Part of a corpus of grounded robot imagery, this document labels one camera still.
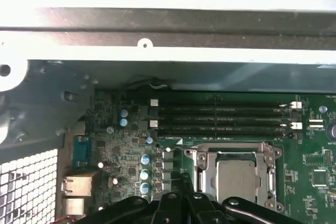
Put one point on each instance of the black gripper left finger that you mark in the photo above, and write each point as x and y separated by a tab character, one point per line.
168	208

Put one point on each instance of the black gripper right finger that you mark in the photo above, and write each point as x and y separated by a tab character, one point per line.
202	208

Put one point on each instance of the silver CPU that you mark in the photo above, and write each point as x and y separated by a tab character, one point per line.
236	179

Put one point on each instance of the metal socket cover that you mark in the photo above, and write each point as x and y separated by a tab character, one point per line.
208	163

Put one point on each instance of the thin metal locking lever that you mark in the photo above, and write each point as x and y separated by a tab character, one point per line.
272	180

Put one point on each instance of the CPU socket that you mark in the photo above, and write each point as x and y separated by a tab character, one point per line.
191	155

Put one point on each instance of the RAM slot black clips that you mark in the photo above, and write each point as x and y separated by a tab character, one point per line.
223	135
223	115

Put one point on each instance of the RAM slot white clips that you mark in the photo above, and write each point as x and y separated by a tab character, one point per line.
223	105
223	126

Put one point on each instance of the green motherboard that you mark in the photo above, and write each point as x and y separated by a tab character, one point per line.
302	182

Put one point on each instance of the black PC case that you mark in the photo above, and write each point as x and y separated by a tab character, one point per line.
183	32

